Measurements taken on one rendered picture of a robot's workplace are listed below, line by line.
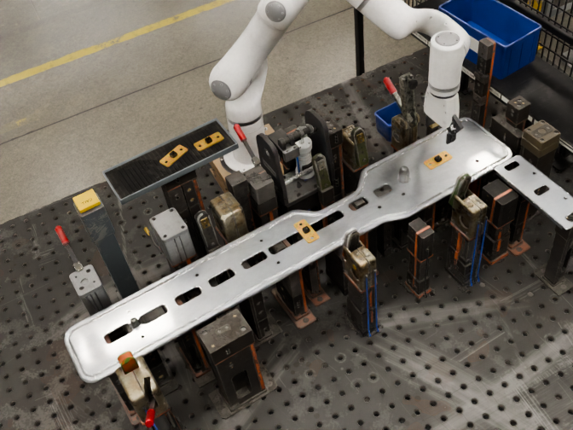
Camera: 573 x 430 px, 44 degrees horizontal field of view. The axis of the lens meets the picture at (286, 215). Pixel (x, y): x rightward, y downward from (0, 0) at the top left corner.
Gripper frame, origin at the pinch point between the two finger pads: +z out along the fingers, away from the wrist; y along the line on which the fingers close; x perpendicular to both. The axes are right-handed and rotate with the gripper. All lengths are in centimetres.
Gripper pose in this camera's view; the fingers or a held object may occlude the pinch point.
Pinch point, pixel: (440, 130)
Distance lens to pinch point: 211.5
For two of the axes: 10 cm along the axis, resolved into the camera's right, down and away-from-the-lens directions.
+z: 1.1, 6.5, 7.5
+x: 8.5, -4.5, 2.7
